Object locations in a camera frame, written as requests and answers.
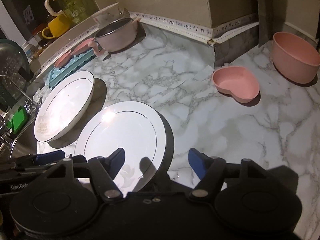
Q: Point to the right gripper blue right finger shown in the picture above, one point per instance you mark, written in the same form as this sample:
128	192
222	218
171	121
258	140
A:
199	162

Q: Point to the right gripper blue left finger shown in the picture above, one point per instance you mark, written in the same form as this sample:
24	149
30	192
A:
114	162

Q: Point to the white dinner plate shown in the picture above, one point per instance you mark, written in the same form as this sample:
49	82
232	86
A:
133	126

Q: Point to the pink heart-shaped dish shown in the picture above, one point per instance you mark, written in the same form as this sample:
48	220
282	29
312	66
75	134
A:
237	81

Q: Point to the large pink round bowl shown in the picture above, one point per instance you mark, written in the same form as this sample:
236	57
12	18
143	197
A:
294	57

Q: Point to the white deep plate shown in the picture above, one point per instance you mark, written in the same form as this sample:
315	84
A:
64	106

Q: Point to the chrome sink faucet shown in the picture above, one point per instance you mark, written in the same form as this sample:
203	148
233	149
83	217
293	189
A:
33	104

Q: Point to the green sponge holder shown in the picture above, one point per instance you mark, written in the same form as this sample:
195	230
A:
18	121

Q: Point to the blue ice ball tray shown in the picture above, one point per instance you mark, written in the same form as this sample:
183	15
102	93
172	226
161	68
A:
56	75

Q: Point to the pink small dish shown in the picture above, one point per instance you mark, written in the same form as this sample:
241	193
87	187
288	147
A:
63	60

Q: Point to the pink leaf dish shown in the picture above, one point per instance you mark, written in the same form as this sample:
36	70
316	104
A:
82	47

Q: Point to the pink metal saucepan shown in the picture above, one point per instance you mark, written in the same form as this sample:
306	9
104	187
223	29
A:
115	36

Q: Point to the yellow mug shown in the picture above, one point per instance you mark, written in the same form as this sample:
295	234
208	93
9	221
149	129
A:
58	26

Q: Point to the green glass pitcher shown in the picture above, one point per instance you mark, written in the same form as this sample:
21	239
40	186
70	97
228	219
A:
75	10

